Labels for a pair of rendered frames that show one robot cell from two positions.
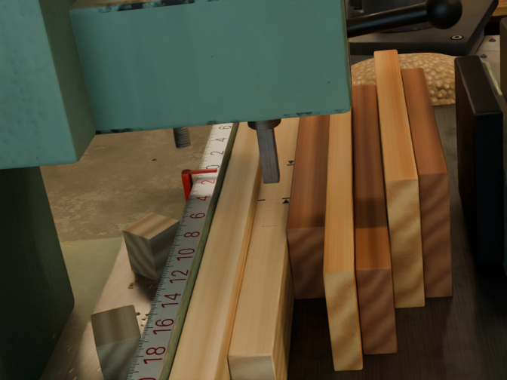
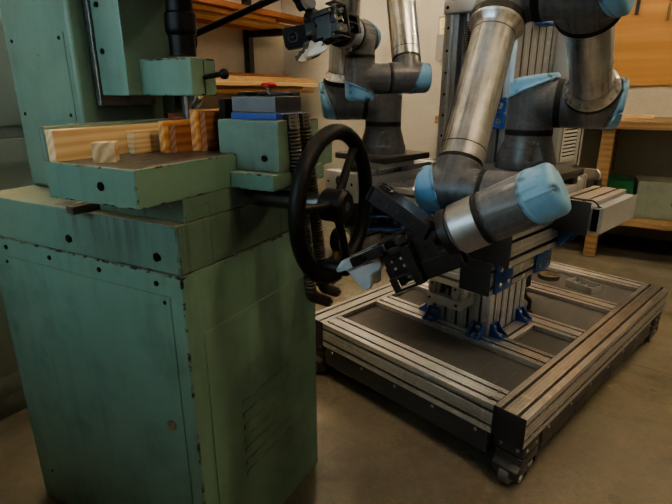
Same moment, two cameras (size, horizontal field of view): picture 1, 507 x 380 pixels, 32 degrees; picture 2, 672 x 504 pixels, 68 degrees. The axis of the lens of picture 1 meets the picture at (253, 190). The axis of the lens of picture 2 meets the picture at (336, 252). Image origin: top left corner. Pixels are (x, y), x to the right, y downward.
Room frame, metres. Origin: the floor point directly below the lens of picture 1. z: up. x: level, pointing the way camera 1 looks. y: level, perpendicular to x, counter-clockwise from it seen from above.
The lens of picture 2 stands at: (-0.43, -0.64, 1.01)
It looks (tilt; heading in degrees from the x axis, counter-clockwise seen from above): 18 degrees down; 19
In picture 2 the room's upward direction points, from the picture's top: straight up
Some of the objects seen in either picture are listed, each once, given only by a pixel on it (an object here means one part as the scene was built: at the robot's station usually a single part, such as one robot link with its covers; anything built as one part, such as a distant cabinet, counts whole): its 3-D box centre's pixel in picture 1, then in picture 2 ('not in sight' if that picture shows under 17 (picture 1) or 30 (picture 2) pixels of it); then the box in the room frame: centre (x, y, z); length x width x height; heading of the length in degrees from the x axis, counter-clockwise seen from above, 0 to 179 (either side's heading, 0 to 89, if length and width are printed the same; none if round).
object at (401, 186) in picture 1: (395, 161); (228, 127); (0.49, -0.09, 0.94); 0.20 x 0.02 x 0.08; 171
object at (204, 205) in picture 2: not in sight; (216, 186); (0.45, -0.07, 0.82); 0.40 x 0.21 x 0.04; 171
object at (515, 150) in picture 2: not in sight; (526, 148); (0.97, -0.68, 0.87); 0.15 x 0.15 x 0.10
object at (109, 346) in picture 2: not in sight; (174, 363); (0.48, 0.11, 0.36); 0.58 x 0.45 x 0.71; 81
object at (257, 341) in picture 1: (290, 139); (230, 132); (0.59, -0.03, 0.92); 0.55 x 0.02 x 0.04; 171
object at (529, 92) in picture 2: not in sight; (535, 101); (0.96, -0.69, 0.98); 0.13 x 0.12 x 0.14; 77
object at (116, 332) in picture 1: (120, 344); not in sight; (0.51, 0.11, 0.82); 0.04 x 0.03 x 0.03; 11
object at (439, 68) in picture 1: (403, 73); not in sight; (0.70, -0.14, 0.91); 0.12 x 0.09 x 0.03; 81
